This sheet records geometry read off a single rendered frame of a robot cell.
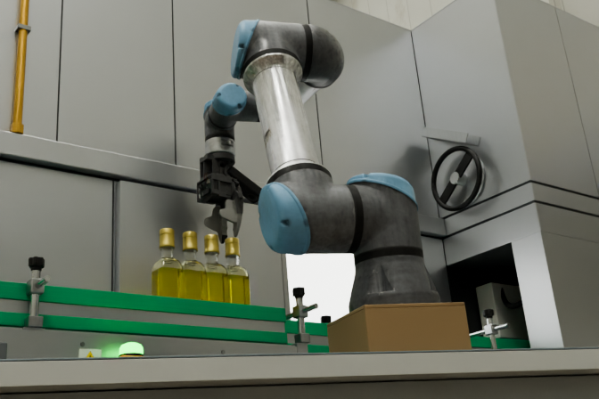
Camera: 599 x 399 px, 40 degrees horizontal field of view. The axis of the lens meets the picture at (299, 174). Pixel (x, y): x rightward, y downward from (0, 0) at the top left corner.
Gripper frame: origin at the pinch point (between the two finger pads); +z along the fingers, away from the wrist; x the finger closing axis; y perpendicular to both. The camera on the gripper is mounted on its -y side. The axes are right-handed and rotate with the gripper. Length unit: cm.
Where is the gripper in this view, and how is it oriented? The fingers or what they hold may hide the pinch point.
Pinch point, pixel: (231, 235)
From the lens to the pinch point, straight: 198.7
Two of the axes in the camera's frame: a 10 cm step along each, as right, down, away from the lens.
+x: 6.1, -3.5, -7.1
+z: 0.8, 9.2, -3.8
